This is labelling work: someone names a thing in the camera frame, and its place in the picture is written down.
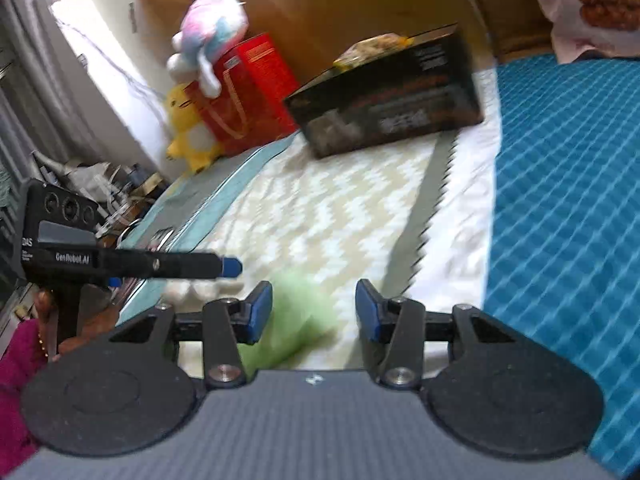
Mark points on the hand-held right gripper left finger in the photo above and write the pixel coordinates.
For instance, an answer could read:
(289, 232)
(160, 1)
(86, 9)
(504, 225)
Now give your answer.
(262, 312)

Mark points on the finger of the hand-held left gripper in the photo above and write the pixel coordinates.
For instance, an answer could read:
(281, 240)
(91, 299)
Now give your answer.
(231, 266)

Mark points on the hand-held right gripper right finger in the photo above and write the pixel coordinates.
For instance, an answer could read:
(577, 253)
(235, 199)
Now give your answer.
(367, 312)

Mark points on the green snack packet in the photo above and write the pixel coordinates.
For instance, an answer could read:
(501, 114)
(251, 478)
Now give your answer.
(300, 310)

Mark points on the black cardboard box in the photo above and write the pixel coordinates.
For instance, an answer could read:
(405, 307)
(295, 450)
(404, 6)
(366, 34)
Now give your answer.
(390, 105)

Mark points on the yellow snack packet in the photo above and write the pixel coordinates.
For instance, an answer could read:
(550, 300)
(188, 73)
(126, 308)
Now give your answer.
(372, 50)

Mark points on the person's left forearm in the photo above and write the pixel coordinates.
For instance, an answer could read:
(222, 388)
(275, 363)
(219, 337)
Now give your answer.
(20, 385)

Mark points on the person's left hand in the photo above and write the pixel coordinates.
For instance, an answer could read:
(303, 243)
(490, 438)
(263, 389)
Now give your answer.
(45, 310)

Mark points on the pile of mixed clutter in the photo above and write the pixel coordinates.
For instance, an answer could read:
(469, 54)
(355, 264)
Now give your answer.
(115, 185)

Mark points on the printed blanket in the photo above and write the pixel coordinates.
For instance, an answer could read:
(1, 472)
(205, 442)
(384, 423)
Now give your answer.
(325, 210)

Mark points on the yellow duck plush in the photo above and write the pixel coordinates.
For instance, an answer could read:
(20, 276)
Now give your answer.
(192, 130)

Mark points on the grey curtain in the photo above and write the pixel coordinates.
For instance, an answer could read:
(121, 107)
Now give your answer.
(35, 75)

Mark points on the red gift bag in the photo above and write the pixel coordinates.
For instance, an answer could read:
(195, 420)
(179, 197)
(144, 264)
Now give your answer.
(250, 95)

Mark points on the pastel plush toy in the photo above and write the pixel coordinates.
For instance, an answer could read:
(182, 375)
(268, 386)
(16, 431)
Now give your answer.
(210, 25)

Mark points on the wooden board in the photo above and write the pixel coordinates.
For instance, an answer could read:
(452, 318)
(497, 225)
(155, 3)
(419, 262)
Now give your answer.
(325, 5)

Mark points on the large pink snack bag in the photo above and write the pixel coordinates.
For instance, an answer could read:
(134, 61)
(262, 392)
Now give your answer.
(595, 5)

